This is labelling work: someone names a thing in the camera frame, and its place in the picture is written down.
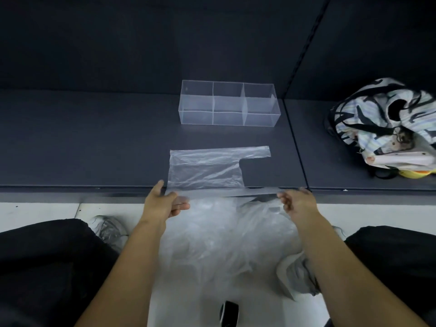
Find person's left hand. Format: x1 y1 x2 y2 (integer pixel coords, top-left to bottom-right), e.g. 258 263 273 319
140 179 191 228

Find person's right hand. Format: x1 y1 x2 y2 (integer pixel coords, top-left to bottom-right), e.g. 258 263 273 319
276 188 322 226

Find clear plastic bag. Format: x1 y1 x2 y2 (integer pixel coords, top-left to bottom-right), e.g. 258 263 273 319
165 145 306 202

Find pile of plastic bags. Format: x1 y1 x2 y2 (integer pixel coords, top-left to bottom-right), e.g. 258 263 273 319
158 195 304 297

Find clear three-compartment plastic box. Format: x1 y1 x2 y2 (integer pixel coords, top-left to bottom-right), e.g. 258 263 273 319
178 79 282 128

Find person's right forearm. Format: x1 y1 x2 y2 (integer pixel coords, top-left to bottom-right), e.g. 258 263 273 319
295 216 430 327

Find person's left forearm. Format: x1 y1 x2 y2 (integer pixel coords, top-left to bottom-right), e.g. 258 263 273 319
74 219 168 327

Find person's right grey shoe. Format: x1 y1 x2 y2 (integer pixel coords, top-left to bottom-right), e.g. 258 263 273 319
275 251 322 301

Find black white striped tote bag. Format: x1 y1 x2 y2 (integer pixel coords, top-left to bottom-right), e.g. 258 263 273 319
327 77 436 180

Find pink white folder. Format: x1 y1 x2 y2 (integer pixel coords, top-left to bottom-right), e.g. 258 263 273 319
362 149 436 168

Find yellow plastic item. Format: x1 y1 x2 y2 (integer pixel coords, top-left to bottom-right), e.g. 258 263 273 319
398 169 436 180

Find small brown plush toy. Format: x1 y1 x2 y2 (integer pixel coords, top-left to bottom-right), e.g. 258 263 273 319
391 127 415 151

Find black trousers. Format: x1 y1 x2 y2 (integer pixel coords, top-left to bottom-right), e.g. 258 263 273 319
0 218 436 327

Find black rolling stool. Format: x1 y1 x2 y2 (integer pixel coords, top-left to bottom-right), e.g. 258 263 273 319
219 300 240 327

